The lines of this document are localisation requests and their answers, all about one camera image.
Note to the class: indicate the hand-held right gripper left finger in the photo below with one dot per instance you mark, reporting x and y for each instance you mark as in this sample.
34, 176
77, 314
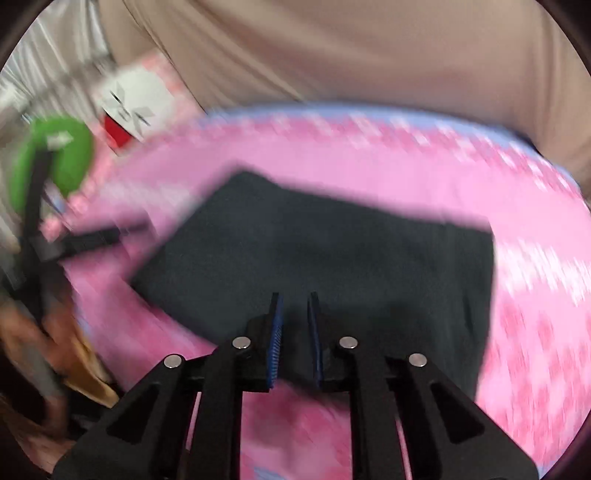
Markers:
275, 344

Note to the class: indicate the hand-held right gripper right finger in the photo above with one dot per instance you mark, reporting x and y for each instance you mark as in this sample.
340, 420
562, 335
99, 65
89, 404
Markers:
315, 344

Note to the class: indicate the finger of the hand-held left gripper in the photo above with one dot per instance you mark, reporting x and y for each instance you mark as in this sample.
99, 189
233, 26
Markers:
97, 240

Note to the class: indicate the dark grey pants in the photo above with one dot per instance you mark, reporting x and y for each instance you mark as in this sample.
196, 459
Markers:
323, 258

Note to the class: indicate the person's left forearm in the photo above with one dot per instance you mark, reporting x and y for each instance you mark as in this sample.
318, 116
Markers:
23, 332

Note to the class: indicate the pink and white pillow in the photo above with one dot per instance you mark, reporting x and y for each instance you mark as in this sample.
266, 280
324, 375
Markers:
138, 101

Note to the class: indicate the white curtain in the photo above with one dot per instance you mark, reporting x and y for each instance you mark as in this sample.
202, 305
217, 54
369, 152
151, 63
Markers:
51, 60

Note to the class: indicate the pink rose print bedsheet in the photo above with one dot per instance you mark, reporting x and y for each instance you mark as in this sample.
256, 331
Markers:
369, 152

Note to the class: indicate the beige padded headboard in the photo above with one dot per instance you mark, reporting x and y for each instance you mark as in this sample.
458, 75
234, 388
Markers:
369, 50

